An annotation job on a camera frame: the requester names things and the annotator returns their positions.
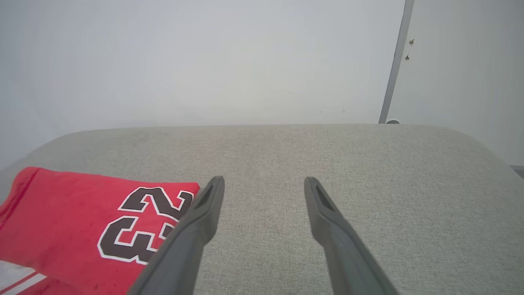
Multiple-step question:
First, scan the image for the red white Bulls jersey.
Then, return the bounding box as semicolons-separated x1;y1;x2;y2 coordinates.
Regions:
0;166;200;295

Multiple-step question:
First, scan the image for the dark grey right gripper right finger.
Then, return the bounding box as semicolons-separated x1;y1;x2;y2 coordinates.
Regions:
304;177;399;295

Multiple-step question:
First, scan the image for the grey vertical wall strip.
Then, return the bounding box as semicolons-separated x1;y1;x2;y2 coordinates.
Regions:
378;0;415;124

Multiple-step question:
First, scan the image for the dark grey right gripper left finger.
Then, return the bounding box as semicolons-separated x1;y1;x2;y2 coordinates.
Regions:
127;176;226;295

